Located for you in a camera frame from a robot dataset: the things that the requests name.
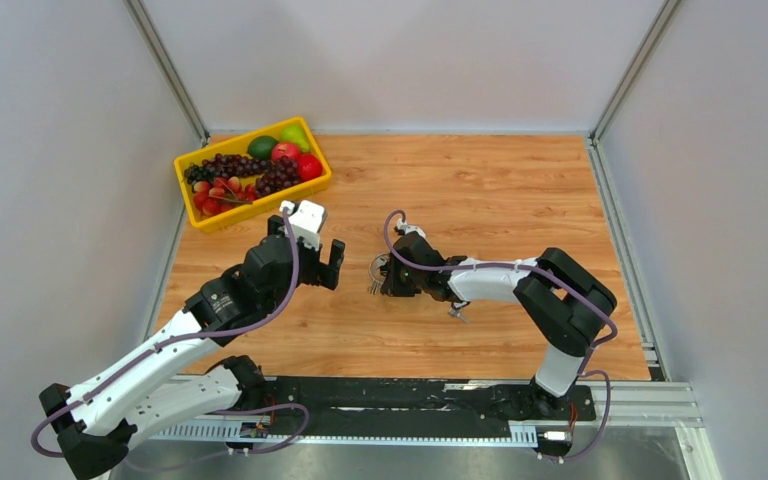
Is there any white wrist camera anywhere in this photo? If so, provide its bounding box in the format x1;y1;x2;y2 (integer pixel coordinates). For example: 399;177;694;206
393;220;426;239
280;200;327;251

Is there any green pear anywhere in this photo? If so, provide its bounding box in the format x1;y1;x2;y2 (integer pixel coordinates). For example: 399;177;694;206
279;124;311;153

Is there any red cherries cluster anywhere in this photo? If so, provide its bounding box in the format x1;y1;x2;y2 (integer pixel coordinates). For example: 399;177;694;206
191;176;258;217

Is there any dark green avocado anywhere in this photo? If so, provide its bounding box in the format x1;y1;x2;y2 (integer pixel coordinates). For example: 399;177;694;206
247;135;279;160

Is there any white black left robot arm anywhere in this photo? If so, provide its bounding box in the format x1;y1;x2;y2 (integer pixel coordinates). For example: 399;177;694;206
31;201;345;479

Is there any red pink apple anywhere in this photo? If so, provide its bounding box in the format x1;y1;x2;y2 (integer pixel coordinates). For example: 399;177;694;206
271;142;303;162

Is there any yellow plastic fruit tray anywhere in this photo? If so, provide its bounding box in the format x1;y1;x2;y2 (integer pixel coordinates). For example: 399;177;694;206
174;117;332;233

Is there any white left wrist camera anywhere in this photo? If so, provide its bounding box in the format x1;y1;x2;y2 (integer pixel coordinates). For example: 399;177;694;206
280;200;327;251

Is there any bright red tomato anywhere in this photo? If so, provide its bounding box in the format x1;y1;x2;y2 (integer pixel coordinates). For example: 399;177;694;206
296;153;324;182

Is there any silver keyring with keys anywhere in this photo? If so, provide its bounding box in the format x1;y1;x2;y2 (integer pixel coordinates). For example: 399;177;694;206
368;253;390;295

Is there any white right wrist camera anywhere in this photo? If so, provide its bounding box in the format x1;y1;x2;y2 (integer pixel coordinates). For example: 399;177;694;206
393;220;426;239

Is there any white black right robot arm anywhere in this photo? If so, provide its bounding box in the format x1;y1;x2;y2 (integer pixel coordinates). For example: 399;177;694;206
370;232;617;419

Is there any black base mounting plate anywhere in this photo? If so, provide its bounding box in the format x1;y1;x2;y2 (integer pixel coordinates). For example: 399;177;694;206
233;376;596;439

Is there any dark purple grape bunch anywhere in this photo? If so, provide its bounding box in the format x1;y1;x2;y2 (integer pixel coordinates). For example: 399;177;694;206
183;154;272;185

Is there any black-tagged silver key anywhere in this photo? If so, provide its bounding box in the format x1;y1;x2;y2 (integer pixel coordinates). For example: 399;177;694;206
448;302;470;324

